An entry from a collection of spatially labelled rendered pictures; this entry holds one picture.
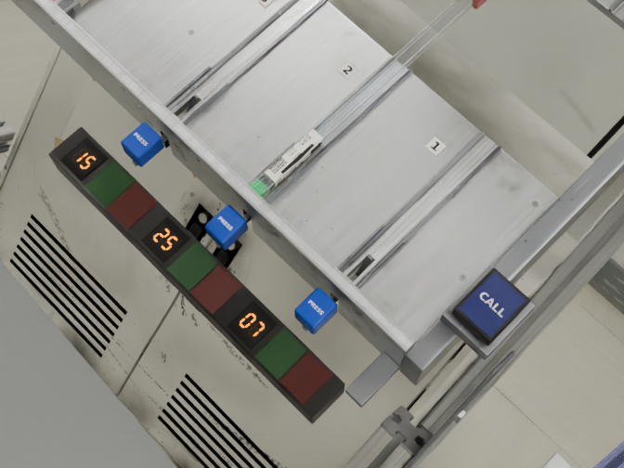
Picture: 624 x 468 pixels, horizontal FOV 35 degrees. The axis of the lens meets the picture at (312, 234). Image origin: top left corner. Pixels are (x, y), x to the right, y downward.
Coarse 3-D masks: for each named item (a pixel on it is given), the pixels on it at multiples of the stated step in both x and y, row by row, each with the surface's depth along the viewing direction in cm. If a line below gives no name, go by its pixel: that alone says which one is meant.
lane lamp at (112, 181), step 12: (108, 168) 90; (120, 168) 90; (96, 180) 89; (108, 180) 89; (120, 180) 89; (132, 180) 89; (96, 192) 89; (108, 192) 89; (120, 192) 89; (108, 204) 88
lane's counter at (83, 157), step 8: (80, 144) 90; (88, 144) 90; (72, 152) 90; (80, 152) 90; (88, 152) 90; (96, 152) 90; (64, 160) 90; (72, 160) 90; (80, 160) 90; (88, 160) 90; (96, 160) 90; (104, 160) 90; (72, 168) 90; (80, 168) 90; (88, 168) 90; (96, 168) 90; (80, 176) 89
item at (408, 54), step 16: (464, 0) 93; (448, 16) 92; (432, 32) 92; (416, 48) 91; (384, 64) 91; (400, 64) 91; (368, 80) 90; (384, 80) 90; (352, 96) 90; (368, 96) 90; (336, 112) 89; (352, 112) 89; (320, 128) 88; (336, 128) 89
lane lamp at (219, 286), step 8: (216, 272) 86; (224, 272) 86; (208, 280) 86; (216, 280) 86; (224, 280) 86; (232, 280) 86; (200, 288) 86; (208, 288) 86; (216, 288) 86; (224, 288) 86; (232, 288) 86; (240, 288) 86; (200, 296) 85; (208, 296) 85; (216, 296) 85; (224, 296) 85; (208, 304) 85; (216, 304) 85
